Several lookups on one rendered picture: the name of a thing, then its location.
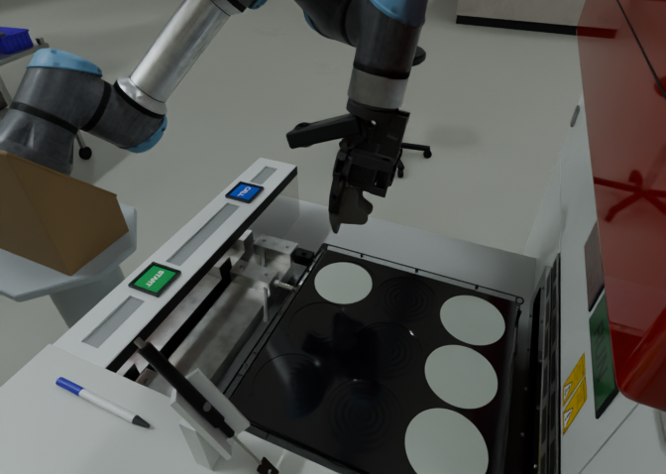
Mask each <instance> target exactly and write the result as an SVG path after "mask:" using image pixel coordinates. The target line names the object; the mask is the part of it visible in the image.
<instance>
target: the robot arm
mask: <svg viewBox="0 0 666 474"><path fill-rule="evenodd" d="M267 1H268V0H183V1H182V2H181V4H180V5H179V7H178V8H177V10H176V11H175V12H174V14H173V15H172V17H171V18H170V19H169V21H168V22H167V24H166V25H165V27H164V28H163V30H162V31H161V32H160V34H159V35H158V37H157V38H156V39H155V41H154V42H153V44H152V45H151V46H150V48H149V49H148V51H147V52H146V53H145V55H144V56H143V58H142V59H141V60H140V62H139V63H138V65H137V66H136V68H135V69H134V70H133V72H132V73H131V75H126V76H119V77H118V78H117V80H116V81H115V83H114V84H110V83H109V82H107V81H105V80H103V79H101V78H100V77H102V70H101V68H100V67H98V66H97V65H96V64H94V63H92V62H91V61H89V60H87V59H83V58H81V57H78V56H76V55H73V54H70V53H67V52H64V51H60V50H55V49H40V50H37V51H36V52H35V54H34V56H33V58H32V60H31V61H30V63H29V64H28V65H27V66H26V69H27V70H26V72H25V74H24V76H23V79H22V81H21V83H20V85H19V87H18V90H17V92H16V94H15V96H14V99H13V101H12V103H11V105H10V108H9V110H8V112H7V113H6V115H5V116H4V117H3V118H2V119H0V150H2V151H5V152H8V153H11V154H13V155H16V156H19V157H21V158H24V159H26V160H29V161H31V162H34V163H37V164H39V165H42V166H44V167H47V168H49V169H52V170H55V171H57V172H60V173H62V174H65V175H67V176H70V174H71V172H72V169H73V165H72V164H73V143H74V138H75V136H76V134H77V131H78V129H80V130H82V131H84V132H86V133H89V134H91V135H93V136H95V137H97V138H100V139H102V140H104V141H106V142H109V143H111V144H113V145H115V146H116V147H118V148H120V149H123V150H127V151H130V152H132V153H136V154H138V153H144V152H146V151H148V150H149V149H151V148H152V147H153V146H154V145H155V144H156V143H157V142H158V141H159V140H160V139H161V137H162V136H163V134H164V133H163V131H164V130H165V129H166V128H167V117H166V114H167V105H166V101H167V99H168V98H169V97H170V96H171V94H172V93H173V92H174V90H175V89H176V88H177V86H178V85H179V84H180V82H181V81H182V80H183V78H184V77H185V76H186V74H187V73H188V72H189V70H190V69H191V68H192V66H193V65H194V64H195V62H196V61H197V60H198V58H199V57H200V56H201V54H202V53H203V52H204V50H205V49H206V48H207V47H208V45H209V44H210V43H211V41H212V40H213V39H214V37H215V36H216V35H217V33H218V32H219V31H220V29H221V28H222V27H223V25H224V24H225V23H226V21H227V20H228V19H229V17H230V16H231V15H237V14H243V12H244V11H245V10H246V8H247V7H248V8H249V9H253V10H256V9H259V8H260V7H261V5H262V6H263V5H264V4H265V3H266V2H267ZM294 1H295V2H296V3H297V4H298V6H299V7H300V8H301V9H302V11H303V14H304V18H305V21H306V23H307V24H308V26H309V27H310V28H311V29H313V30H314V31H316V32H317V33H318V34H320V35H321V36H323V37H325V38H327V39H331V40H336V41H338V42H341V43H344V44H346V45H349V46H351V47H354V48H356V52H355V57H354V62H353V68H352V73H351V78H350V83H349V88H348V93H347V94H348V96H349V98H348V102H347V107H346V109H347V111H348V112H350V113H349V114H344V115H340V116H336V117H332V118H328V119H324V120H320V121H316V122H312V123H307V122H302V123H299V124H297V125H296V126H295V127H294V128H293V129H292V130H291V131H289V132H288V133H286V138H287V141H288V144H289V147H290V148H291V149H296V148H300V147H301V148H308V147H311V146H312V145H314V144H318V143H323V142H327V141H332V140H336V139H341V138H343V139H342V141H341V142H340V143H339V147H340V149H339V151H338V153H337V156H336V160H335V164H334V168H333V174H332V177H333V180H332V184H331V189H330V195H329V207H328V211H329V222H330V225H331V228H332V231H333V233H336V234H337V233H338V231H339V228H340V225H341V223H343V224H357V225H363V224H366V223H367V221H368V215H369V214H371V213H372V211H373V205H372V204H371V203H370V202H369V201H368V200H366V199H365V198H364V196H363V191H366V192H369V193H370V194H373V195H377V196H380V197H386V194H387V190H388V187H389V186H391V185H392V182H393V180H394V176H395V172H396V168H397V166H398V161H399V159H400V158H401V155H402V147H401V142H402V139H403V135H404V131H405V128H406V125H407V123H408V120H409V116H410V112H406V111H403V110H399V109H398V108H399V107H401V105H402V101H403V97H404V93H405V90H406V87H407V83H408V78H409V75H410V71H411V67H412V63H413V59H414V56H415V52H416V48H417V44H418V40H419V37H420V33H421V29H422V26H423V25H424V23H425V12H426V8H427V3H428V0H294ZM372 121H375V122H376V124H374V123H372ZM351 186H352V187H351Z"/></svg>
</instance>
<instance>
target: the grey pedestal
mask: <svg viewBox="0 0 666 474"><path fill-rule="evenodd" d="M119 205H120V208H121V210H122V213H123V215H124V218H125V221H126V223H127V226H128V229H129V231H128V232H127V233H126V234H125V235H123V236H122V237H121V238H119V239H118V240H117V241H116V242H114V243H113V244H112V245H110V246H109V247H108V248H107V249H105V250H104V251H103V252H101V253H100V254H99V255H98V256H96V257H95V258H94V259H92V260H91V261H90V262H88V263H87V264H86V265H85V266H83V267H82V268H81V269H79V270H78V271H77V272H76V273H74V274H73V275H72V276H68V275H66V274H63V273H61V272H58V271H56V270H53V269H51V268H48V267H46V266H43V265H41V264H38V263H36V262H33V261H31V260H28V259H26V258H23V257H21V256H18V255H16V254H13V253H11V252H8V251H6V250H3V249H1V248H0V295H1V296H5V297H7V298H10V299H12V300H14V301H16V302H22V301H26V300H29V299H33V298H37V297H40V296H46V295H49V296H50V297H51V299H52V301H53V302H54V304H55V306H56V308H57V310H58V311H59V313H60V315H61V316H62V318H63V320H64V321H65V323H66V325H67V326H68V328H69V329H71V328H72V327H73V326H74V325H75V324H76V323H77V322H78V321H79V320H80V319H81V318H82V317H83V316H84V315H85V314H86V313H88V312H89V311H90V310H91V309H92V308H94V307H95V306H96V305H97V304H99V303H100V302H101V301H102V300H103V299H104V298H105V297H106V296H108V295H109V294H110V293H111V292H112V291H113V290H114V289H115V288H116V287H117V286H119V285H120V284H121V283H122V282H123V281H124V280H125V277H124V274H123V272H122V270H121V267H120V264H121V263H122V262H123V261H125V260H126V259H127V258H128V257H129V256H131V255H132V254H133V253H134V252H135V251H136V248H137V211H136V208H135V207H133V206H129V205H126V204H123V203H119Z"/></svg>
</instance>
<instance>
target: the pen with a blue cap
mask: <svg viewBox="0 0 666 474"><path fill-rule="evenodd" d="M55 384H56V385H58V386H60V387H62V388H64V389H66V390H68V391H70V392H72V393H73V394H75V395H77V396H79V397H81V398H83V399H85V400H87V401H89V402H91V403H93V404H95V405H96V406H98V407H100V408H102V409H104V410H106V411H107V412H109V413H111V414H113V415H116V416H118V417H120V418H122V419H124V420H126V421H128V422H130V423H132V424H136V425H139V426H143V427H147V428H149V427H150V425H149V424H148V423H147V422H146V421H144V420H143V419H142V418H141V417H140V416H138V415H136V414H134V413H132V412H130V411H128V410H126V409H124V408H122V407H120V406H118V405H116V404H114V403H112V402H110V401H108V400H106V399H104V398H102V397H100V396H98V395H97V394H95V393H93V392H91V391H89V390H87V389H85V388H83V387H81V386H79V385H77V384H75V383H73V382H71V381H70V380H68V379H66V378H64V377H59V378H58V379H57V380H56V382H55Z"/></svg>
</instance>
